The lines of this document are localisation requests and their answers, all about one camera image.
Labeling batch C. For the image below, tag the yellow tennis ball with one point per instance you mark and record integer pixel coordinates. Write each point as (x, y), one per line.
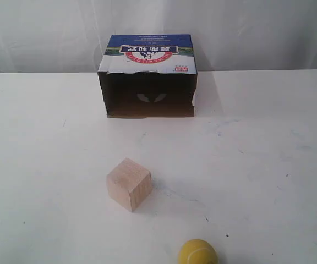
(197, 251)

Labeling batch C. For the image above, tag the printed cardboard box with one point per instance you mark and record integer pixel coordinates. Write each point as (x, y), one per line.
(148, 76)

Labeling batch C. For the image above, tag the light wooden cube block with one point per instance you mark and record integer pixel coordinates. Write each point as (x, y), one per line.
(129, 184)

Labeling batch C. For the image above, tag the white backdrop curtain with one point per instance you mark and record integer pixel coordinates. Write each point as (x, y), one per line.
(64, 36)

